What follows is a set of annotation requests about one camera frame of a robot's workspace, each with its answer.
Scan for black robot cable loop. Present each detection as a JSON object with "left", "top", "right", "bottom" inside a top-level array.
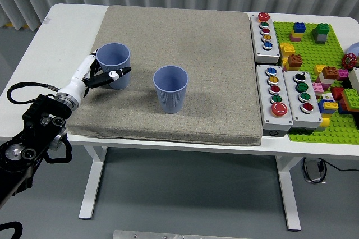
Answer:
[{"left": 0, "top": 221, "right": 24, "bottom": 239}]

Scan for red valve wheel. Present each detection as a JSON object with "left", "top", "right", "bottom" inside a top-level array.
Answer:
[{"left": 341, "top": 53, "right": 358, "bottom": 69}]

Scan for brown toy brick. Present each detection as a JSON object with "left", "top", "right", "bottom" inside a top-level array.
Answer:
[{"left": 286, "top": 53, "right": 304, "bottom": 69}]

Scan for blue yellow pink brick stack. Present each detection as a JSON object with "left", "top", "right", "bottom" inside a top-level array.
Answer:
[{"left": 289, "top": 22, "right": 307, "bottom": 42}]

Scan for large green toy brick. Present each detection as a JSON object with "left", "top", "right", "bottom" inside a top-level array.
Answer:
[{"left": 340, "top": 88, "right": 359, "bottom": 108}]

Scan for green grey brick stack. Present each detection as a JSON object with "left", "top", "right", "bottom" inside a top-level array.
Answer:
[{"left": 311, "top": 22, "right": 330, "bottom": 44}]

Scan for grey five-button box, large red stop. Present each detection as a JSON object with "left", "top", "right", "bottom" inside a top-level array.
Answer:
[{"left": 255, "top": 64, "right": 294, "bottom": 138}]

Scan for pink toy brick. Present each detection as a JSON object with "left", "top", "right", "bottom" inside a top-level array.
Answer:
[{"left": 311, "top": 81, "right": 332, "bottom": 95}]

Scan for grey-brown fabric mat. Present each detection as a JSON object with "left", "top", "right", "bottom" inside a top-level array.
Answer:
[{"left": 67, "top": 5, "right": 264, "bottom": 147}]

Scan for red toy brick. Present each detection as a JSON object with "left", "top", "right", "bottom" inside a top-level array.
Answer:
[{"left": 330, "top": 86, "right": 346, "bottom": 102}]

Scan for yellow white toy brick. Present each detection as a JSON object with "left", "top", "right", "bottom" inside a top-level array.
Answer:
[{"left": 316, "top": 117, "right": 331, "bottom": 133}]

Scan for grey power adapter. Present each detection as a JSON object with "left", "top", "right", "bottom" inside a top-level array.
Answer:
[{"left": 305, "top": 160, "right": 323, "bottom": 182}]

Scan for grey five-button box, small red stop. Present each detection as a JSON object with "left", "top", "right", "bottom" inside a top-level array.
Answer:
[{"left": 249, "top": 12, "right": 281, "bottom": 65}]

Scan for yellow toy brick stack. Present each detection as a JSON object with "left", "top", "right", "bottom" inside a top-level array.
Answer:
[{"left": 279, "top": 42, "right": 295, "bottom": 58}]

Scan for blue ribbed plastic cup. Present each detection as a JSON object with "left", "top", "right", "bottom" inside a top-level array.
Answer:
[
  {"left": 96, "top": 43, "right": 132, "bottom": 90},
  {"left": 153, "top": 65, "right": 189, "bottom": 114}
]

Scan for green toy brick baseplate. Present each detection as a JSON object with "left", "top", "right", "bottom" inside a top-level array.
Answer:
[{"left": 272, "top": 21, "right": 359, "bottom": 145}]

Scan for grey four-button box, black knob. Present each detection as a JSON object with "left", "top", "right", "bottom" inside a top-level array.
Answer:
[{"left": 283, "top": 70, "right": 323, "bottom": 135}]

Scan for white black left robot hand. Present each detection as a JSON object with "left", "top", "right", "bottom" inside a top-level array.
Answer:
[{"left": 57, "top": 49, "right": 132, "bottom": 102}]

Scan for black power cable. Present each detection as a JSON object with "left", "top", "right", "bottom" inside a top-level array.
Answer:
[{"left": 301, "top": 157, "right": 359, "bottom": 185}]

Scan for white box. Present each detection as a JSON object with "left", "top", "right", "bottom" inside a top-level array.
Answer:
[{"left": 347, "top": 67, "right": 359, "bottom": 90}]

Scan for white table leg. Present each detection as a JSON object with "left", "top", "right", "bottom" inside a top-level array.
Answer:
[
  {"left": 78, "top": 145, "right": 108, "bottom": 220},
  {"left": 274, "top": 155, "right": 303, "bottom": 232}
]

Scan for brown white brick stack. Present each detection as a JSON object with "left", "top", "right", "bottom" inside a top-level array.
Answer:
[{"left": 321, "top": 66, "right": 339, "bottom": 84}]

